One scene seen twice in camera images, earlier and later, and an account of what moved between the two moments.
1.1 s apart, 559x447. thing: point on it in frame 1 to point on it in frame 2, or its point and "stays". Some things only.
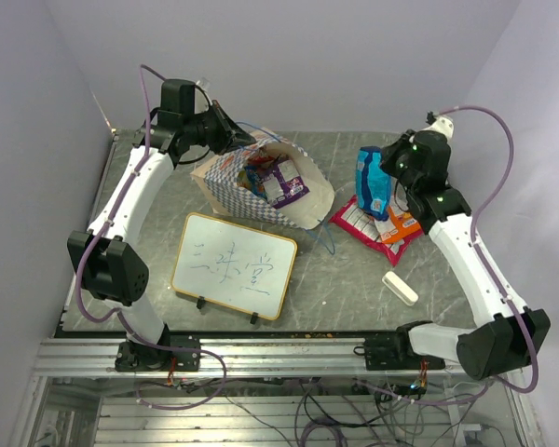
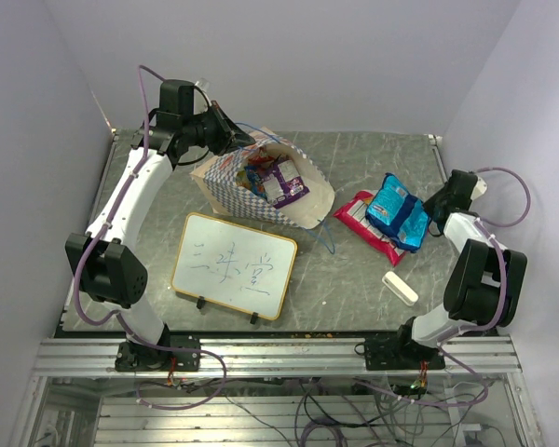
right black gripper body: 395,161 to 437,198
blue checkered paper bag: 219,184 stays
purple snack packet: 284,185 stays
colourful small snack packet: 253,174 stays
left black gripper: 229,134 stays
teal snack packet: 374,184 to 398,214
